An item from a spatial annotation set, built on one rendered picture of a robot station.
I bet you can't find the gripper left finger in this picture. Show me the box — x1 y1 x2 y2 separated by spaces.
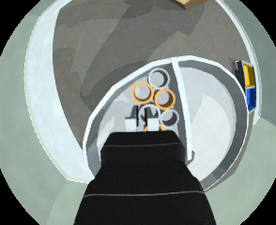
125 105 139 132

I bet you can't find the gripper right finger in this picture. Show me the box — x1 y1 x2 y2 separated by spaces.
145 106 159 131

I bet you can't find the grey rectangular tray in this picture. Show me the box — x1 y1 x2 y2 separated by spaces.
232 60 257 113

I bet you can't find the grey metal sleeve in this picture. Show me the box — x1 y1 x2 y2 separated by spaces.
160 108 179 128
147 68 170 90
138 101 161 124

